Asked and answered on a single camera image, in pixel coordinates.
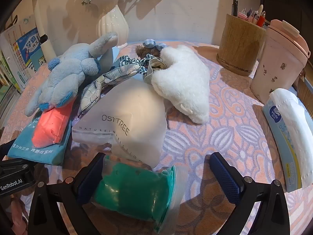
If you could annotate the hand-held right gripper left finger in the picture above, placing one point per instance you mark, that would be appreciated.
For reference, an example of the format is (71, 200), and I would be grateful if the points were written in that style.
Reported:
(91, 176)

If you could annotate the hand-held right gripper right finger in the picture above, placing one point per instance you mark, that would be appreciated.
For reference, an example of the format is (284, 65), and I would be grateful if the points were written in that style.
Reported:
(225, 176)

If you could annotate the green clay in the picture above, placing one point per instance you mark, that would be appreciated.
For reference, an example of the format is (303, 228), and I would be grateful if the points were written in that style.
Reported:
(127, 193)

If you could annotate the blue printed packet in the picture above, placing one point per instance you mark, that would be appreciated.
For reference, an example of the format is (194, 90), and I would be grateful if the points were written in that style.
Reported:
(56, 151)

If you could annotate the orange clay packet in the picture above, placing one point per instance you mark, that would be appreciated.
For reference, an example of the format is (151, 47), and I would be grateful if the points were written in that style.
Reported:
(51, 124)

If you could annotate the light plaid fabric bow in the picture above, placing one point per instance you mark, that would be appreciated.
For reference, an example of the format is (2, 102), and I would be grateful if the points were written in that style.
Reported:
(115, 74)

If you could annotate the white plush toy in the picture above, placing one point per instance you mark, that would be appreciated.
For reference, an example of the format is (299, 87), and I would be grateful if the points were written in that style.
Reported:
(181, 78)

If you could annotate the blue plush toy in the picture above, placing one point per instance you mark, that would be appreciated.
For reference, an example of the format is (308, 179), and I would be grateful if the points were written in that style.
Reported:
(68, 71)

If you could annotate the brown patterned cloth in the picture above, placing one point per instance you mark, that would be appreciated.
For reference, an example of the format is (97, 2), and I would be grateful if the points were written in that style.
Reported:
(156, 64)

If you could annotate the pink patterned tablecloth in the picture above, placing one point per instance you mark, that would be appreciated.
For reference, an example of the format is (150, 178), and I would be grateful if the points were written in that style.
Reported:
(220, 132)

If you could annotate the blue tissue pack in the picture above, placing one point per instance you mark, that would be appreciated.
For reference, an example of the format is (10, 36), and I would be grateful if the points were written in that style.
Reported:
(288, 137)

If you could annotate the stack of books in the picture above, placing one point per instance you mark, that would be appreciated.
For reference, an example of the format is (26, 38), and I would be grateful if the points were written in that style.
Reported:
(7, 78)

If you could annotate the gingham scrunchie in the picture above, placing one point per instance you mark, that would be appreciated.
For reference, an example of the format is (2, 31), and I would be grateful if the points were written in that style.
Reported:
(127, 61)

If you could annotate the pink lidded cup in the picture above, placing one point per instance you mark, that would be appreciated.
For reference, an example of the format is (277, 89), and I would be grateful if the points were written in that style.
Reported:
(276, 63)

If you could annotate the blue cover book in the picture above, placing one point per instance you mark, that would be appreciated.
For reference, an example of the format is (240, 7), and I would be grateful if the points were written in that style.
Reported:
(27, 51)

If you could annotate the wooden pen holder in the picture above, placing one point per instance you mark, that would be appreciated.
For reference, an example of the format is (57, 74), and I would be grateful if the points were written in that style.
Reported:
(239, 46)

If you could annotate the white ribbed vase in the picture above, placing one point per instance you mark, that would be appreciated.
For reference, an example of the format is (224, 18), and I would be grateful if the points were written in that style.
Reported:
(112, 24)

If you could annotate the white desk lamp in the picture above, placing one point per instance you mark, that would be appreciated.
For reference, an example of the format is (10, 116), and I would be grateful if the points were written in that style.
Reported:
(45, 17)

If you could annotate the bunch of coloured pens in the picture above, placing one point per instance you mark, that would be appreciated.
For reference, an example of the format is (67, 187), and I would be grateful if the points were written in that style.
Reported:
(259, 17)

